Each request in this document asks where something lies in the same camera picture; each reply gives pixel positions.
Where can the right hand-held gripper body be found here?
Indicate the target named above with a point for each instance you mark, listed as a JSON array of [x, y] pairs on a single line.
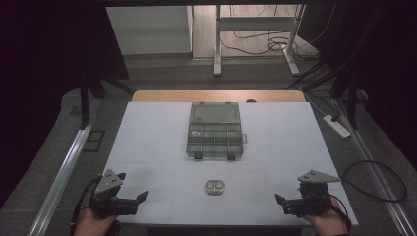
[[313, 203]]

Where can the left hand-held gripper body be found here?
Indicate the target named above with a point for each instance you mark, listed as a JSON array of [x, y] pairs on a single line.
[[106, 188]]

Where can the person's right hand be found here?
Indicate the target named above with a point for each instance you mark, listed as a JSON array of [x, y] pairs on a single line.
[[329, 223]]

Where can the person's left hand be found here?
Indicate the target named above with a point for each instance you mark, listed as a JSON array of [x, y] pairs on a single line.
[[93, 226]]

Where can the white power strip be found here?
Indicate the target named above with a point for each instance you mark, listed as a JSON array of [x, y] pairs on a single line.
[[336, 126]]

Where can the black metal stand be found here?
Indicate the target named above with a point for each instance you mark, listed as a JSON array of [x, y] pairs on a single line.
[[84, 101], [352, 98]]

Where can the small clear item in box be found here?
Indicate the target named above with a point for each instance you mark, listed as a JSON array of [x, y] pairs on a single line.
[[196, 133]]

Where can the clear plastic compartment box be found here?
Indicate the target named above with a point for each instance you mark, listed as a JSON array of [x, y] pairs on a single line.
[[214, 131]]

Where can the wooden table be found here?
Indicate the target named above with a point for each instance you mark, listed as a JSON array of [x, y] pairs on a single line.
[[216, 96]]

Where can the white cabinet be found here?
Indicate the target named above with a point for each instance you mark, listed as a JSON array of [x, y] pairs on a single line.
[[150, 29]]

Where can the aluminium floor rail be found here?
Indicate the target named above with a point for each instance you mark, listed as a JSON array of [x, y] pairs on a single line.
[[62, 178], [377, 183]]

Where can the white metal desk frame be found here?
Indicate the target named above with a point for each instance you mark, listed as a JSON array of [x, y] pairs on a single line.
[[257, 24]]

